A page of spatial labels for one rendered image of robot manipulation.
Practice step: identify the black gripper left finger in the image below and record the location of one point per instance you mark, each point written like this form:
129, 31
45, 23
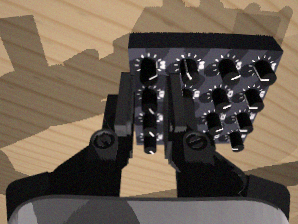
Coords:
94, 170

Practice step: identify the black knob box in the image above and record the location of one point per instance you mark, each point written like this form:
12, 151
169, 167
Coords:
208, 60

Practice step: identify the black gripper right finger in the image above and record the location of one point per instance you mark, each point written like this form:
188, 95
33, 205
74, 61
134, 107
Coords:
205, 170

